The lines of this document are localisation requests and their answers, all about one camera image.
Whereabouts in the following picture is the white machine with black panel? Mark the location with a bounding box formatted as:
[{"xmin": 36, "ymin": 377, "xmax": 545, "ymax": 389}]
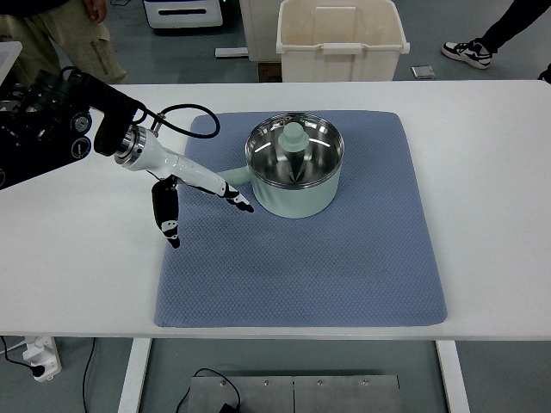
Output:
[{"xmin": 143, "ymin": 0, "xmax": 223, "ymax": 29}]

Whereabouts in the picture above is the black trouser leg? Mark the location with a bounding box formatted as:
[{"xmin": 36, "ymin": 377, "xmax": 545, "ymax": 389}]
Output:
[{"xmin": 478, "ymin": 0, "xmax": 550, "ymax": 54}]

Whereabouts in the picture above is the black and white sneaker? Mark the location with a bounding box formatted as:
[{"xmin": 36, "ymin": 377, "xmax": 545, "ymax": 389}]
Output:
[{"xmin": 441, "ymin": 40, "xmax": 492, "ymax": 70}]

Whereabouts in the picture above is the blue quilted mat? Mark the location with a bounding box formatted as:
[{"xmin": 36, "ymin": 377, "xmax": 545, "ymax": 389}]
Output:
[{"xmin": 154, "ymin": 111, "xmax": 447, "ymax": 328}]

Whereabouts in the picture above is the beige plastic bin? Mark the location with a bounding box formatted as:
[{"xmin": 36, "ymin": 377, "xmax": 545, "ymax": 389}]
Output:
[{"xmin": 275, "ymin": 0, "xmax": 410, "ymax": 83}]

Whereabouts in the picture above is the metal base plate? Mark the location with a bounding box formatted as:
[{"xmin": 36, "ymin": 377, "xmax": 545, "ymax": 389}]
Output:
[{"xmin": 185, "ymin": 374, "xmax": 402, "ymax": 412}]

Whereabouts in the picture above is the white table leg left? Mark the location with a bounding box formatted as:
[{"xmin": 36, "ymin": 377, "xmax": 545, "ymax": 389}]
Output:
[{"xmin": 117, "ymin": 338, "xmax": 152, "ymax": 413}]

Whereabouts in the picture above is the green pot with handle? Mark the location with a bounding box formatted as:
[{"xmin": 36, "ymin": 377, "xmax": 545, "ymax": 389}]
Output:
[{"xmin": 219, "ymin": 113, "xmax": 344, "ymax": 219}]

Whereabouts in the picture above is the white cabinet behind bin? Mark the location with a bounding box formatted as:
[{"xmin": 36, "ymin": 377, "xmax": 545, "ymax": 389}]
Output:
[{"xmin": 214, "ymin": 0, "xmax": 282, "ymax": 63}]

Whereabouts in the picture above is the black power cable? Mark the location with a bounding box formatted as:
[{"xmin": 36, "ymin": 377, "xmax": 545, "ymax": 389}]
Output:
[{"xmin": 81, "ymin": 337, "xmax": 242, "ymax": 413}]

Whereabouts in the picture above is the white power strip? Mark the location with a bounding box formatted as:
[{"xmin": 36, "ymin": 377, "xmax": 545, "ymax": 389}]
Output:
[{"xmin": 22, "ymin": 336, "xmax": 62, "ymax": 382}]

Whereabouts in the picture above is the small grey floor box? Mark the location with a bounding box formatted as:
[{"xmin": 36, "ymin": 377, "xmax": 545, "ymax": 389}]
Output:
[{"xmin": 411, "ymin": 65, "xmax": 436, "ymax": 80}]

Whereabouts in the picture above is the white table leg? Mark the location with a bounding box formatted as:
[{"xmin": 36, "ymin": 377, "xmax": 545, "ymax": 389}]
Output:
[
  {"xmin": 436, "ymin": 340, "xmax": 470, "ymax": 413},
  {"xmin": 117, "ymin": 338, "xmax": 152, "ymax": 413}
]

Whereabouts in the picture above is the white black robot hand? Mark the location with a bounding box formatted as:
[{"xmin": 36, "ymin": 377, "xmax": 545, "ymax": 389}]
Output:
[{"xmin": 115, "ymin": 126, "xmax": 254, "ymax": 249}]

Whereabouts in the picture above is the white table leg right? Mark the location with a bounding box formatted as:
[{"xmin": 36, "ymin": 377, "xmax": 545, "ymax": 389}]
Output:
[{"xmin": 436, "ymin": 340, "xmax": 470, "ymax": 413}]

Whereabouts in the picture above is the person in khaki trousers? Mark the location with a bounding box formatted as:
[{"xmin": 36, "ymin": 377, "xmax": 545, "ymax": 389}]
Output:
[{"xmin": 1, "ymin": 0, "xmax": 128, "ymax": 86}]

